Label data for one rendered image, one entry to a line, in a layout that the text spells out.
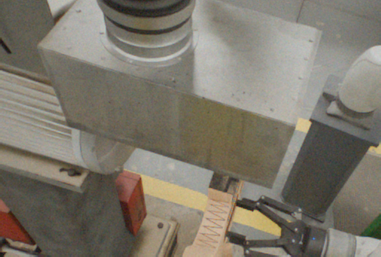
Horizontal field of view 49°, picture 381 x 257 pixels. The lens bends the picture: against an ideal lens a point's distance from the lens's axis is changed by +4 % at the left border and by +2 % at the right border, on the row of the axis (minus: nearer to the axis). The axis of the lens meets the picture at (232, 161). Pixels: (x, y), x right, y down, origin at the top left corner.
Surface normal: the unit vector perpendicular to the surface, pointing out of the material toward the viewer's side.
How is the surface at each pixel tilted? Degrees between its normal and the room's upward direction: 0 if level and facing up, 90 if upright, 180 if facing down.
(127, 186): 0
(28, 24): 90
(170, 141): 90
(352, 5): 0
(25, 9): 90
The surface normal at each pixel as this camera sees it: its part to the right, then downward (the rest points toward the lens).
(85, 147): -0.25, 0.62
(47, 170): 0.11, -0.55
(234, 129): -0.28, 0.78
